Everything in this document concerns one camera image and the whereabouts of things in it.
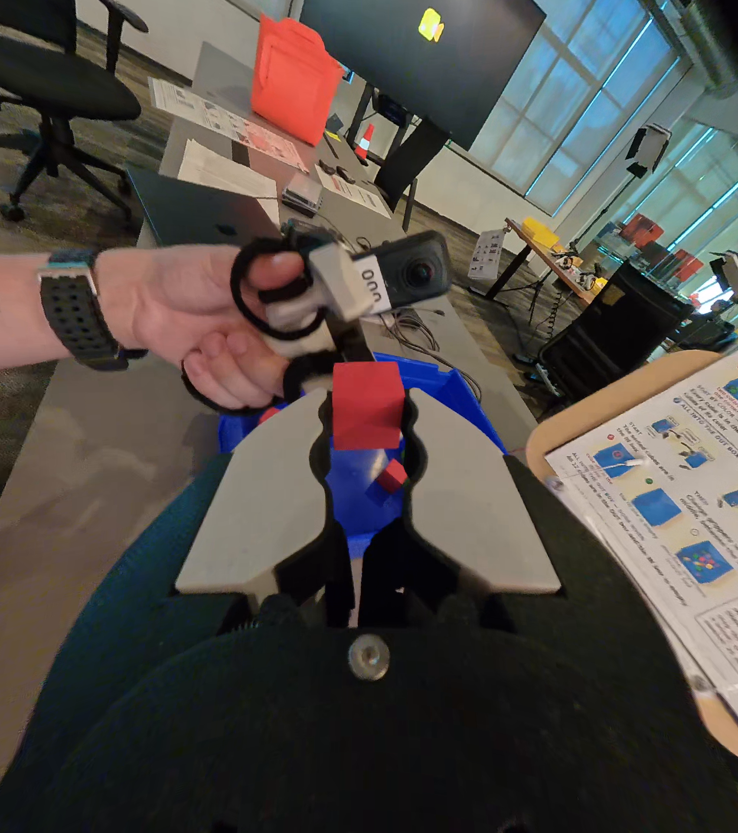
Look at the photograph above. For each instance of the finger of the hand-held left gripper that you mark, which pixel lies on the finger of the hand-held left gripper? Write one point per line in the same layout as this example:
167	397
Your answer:
340	280

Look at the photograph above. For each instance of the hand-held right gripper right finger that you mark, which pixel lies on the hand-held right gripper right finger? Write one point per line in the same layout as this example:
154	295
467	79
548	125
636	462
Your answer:
479	514

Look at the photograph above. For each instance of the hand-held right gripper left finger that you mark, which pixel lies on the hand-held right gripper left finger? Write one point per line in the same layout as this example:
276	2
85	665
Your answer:
258	514

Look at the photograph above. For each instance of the blue plastic bin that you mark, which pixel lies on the blue plastic bin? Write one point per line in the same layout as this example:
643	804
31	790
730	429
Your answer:
453	397

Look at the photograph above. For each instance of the person's left forearm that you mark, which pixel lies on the person's left forearm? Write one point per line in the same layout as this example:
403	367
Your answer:
18	280

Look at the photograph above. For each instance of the person's left hand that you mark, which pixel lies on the person's left hand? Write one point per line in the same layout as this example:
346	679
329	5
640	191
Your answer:
174	299

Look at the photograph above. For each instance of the laminated picture sheet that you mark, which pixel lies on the laminated picture sheet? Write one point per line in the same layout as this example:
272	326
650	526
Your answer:
489	254

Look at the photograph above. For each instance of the white sheet with red print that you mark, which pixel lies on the white sheet with red print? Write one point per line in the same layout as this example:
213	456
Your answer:
356	192

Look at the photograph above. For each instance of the instruction sheet on wooden board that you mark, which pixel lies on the instruction sheet on wooden board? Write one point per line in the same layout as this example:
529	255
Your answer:
538	442

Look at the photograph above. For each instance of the clear plastic case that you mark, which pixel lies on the clear plastic case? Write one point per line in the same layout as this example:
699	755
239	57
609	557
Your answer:
302	195

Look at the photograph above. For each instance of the yellow storage bin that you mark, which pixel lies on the yellow storage bin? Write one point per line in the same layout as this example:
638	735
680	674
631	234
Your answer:
538	231

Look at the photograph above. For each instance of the wooden table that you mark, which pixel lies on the wooden table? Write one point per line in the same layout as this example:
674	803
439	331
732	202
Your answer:
551	260

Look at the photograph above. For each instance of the orange traffic cone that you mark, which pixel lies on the orange traffic cone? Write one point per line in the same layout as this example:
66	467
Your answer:
364	141

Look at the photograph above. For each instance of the white paper sheet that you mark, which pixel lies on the white paper sheet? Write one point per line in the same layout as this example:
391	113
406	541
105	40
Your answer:
226	172

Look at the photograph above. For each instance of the pink printed paper sheet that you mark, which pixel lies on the pink printed paper sheet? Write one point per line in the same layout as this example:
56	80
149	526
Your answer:
226	120

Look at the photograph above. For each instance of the printed instruction sheet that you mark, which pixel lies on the printed instruction sheet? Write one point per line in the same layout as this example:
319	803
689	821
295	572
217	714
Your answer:
681	520

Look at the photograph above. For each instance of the black monitor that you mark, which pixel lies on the black monitor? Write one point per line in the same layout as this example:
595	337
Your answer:
408	65

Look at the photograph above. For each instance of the red storage bins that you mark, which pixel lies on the red storage bins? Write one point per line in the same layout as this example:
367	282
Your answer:
642	231

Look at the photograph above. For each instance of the yellow sticker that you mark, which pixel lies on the yellow sticker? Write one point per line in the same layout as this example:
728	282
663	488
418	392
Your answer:
431	25

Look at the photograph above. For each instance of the studio light panel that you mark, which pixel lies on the studio light panel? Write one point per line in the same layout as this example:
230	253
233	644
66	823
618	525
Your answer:
733	273
647	146

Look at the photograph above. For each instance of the black wrist watch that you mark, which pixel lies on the black wrist watch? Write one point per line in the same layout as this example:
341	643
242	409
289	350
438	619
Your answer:
73	312

